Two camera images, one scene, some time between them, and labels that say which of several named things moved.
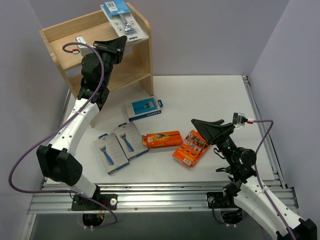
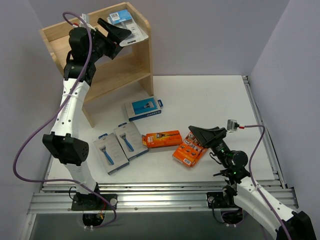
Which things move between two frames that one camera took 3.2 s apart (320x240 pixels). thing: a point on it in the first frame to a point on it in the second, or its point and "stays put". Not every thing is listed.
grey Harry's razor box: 130,139 stays put
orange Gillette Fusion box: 161,139 stays put
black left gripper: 107,49 to 107,43
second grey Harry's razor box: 111,153 stays put
